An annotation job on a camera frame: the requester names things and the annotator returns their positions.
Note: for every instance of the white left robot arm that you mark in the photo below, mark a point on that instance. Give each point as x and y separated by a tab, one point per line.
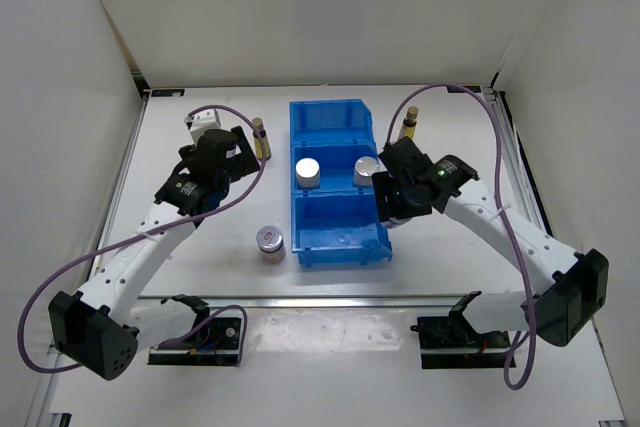
98	326

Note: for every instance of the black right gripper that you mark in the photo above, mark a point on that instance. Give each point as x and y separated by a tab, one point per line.
384	184

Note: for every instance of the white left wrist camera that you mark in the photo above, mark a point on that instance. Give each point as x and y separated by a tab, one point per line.
198	123

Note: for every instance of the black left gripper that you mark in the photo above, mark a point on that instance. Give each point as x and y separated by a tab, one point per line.
247	163

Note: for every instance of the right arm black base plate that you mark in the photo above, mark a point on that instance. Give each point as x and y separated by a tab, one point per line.
441	348

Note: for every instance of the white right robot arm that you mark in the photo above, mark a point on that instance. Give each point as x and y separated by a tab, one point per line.
563	288

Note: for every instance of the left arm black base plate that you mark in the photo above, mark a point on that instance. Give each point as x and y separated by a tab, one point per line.
220	343

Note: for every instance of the brown jar red label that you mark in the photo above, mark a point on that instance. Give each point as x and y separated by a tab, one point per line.
270	242
394	222

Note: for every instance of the blue plastic compartment bin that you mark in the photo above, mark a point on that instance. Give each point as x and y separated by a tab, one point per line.
337	222

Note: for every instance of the white jar silver lid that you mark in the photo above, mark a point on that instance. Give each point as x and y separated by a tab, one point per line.
307	173
364	169

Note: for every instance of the yellow bottle with cork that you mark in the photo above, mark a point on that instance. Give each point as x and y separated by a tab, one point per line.
409	123
261	142

